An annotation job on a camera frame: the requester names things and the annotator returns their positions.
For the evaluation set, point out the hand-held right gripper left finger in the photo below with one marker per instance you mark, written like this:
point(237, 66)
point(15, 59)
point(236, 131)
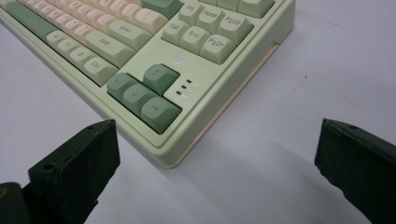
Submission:
point(77, 165)

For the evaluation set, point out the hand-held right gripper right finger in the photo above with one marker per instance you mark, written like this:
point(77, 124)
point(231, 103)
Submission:
point(361, 165)

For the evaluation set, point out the green and cream keyboard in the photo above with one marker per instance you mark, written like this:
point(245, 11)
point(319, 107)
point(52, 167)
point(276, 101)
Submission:
point(149, 56)

